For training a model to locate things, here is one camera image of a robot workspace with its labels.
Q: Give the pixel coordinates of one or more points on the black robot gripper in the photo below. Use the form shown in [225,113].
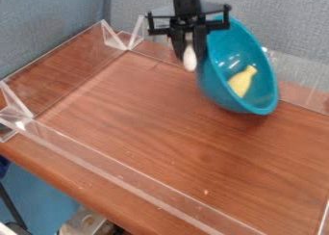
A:
[177,18]

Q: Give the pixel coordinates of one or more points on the white plush mushroom red cap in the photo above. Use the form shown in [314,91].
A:
[189,57]

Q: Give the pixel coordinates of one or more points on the blue plastic bowl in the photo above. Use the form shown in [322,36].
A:
[233,50]

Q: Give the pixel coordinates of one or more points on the yellow plush toy in bowl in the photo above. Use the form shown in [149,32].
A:
[241,80]

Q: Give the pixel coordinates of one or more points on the clear acrylic barrier frame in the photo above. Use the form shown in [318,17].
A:
[111,123]

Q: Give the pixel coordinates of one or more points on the grey metal bracket below table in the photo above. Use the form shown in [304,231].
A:
[87,223]

